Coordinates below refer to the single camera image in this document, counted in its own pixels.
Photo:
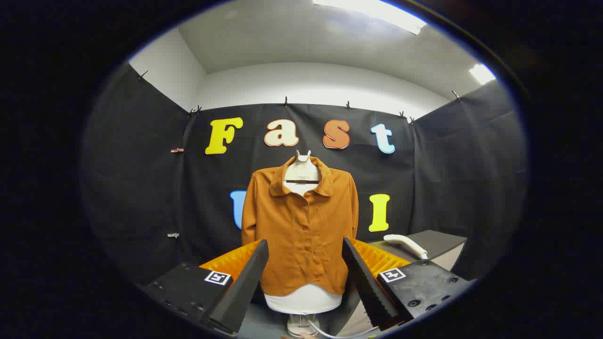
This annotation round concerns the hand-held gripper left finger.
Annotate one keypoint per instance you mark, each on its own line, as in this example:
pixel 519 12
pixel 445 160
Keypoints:
pixel 245 282

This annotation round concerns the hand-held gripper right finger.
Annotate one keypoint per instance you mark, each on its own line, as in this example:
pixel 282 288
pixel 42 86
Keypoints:
pixel 365 282

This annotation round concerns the white garment steamer head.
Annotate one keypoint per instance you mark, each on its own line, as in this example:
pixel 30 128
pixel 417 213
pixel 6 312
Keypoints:
pixel 405 243

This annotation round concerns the orange button-up shirt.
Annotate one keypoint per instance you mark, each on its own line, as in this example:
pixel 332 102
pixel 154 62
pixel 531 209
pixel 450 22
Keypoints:
pixel 301 235

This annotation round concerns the mannequin stand base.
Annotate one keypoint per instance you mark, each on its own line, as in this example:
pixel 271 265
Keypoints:
pixel 299 325

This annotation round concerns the white mannequin torso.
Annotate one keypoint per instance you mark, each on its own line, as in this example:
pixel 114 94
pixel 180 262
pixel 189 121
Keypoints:
pixel 301 175

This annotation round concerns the row of black clips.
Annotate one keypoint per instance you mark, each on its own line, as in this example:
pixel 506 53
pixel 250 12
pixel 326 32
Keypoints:
pixel 285 101

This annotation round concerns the small ceiling light panel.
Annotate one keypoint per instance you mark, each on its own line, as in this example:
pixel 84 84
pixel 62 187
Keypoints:
pixel 481 74

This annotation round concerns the long ceiling light panel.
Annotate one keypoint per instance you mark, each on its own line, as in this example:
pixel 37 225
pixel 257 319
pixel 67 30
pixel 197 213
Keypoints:
pixel 377 12

